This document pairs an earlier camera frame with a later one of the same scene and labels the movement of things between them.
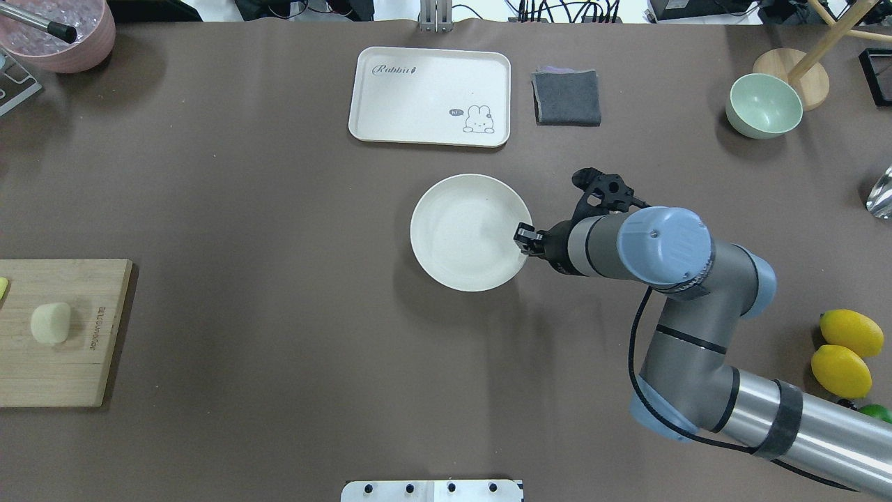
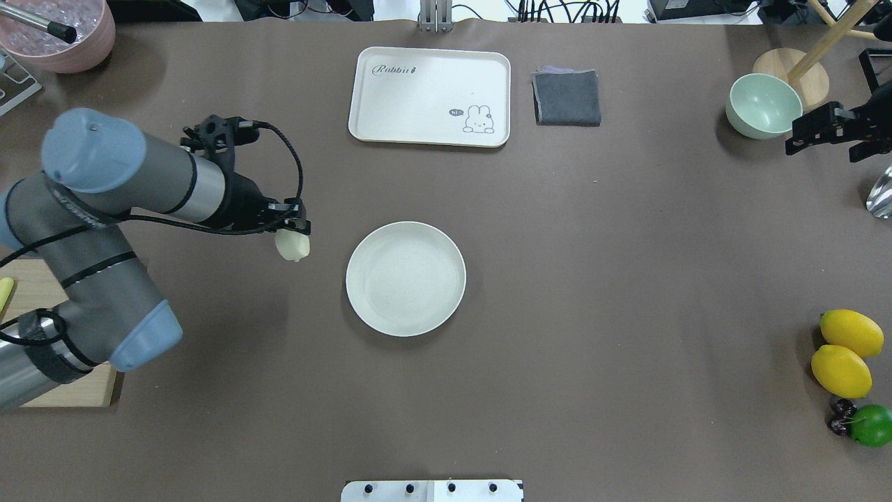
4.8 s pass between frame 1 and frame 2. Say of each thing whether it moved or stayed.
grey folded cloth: stayed
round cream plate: moved
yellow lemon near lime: stayed
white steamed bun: moved
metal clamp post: stayed
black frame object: stayed
